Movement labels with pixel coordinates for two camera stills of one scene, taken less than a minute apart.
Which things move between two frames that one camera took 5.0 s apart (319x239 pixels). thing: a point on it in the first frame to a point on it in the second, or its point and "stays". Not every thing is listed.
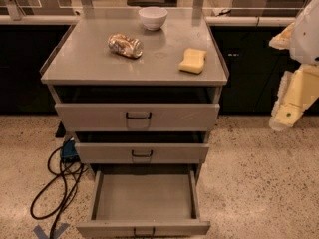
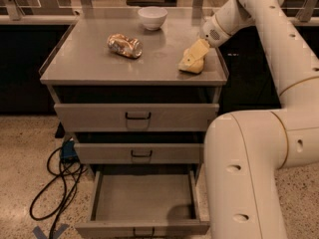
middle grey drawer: x=142 y=152 stays
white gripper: x=306 y=37 to x=212 y=33
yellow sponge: x=193 y=61 stays
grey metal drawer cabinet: x=138 y=105 stays
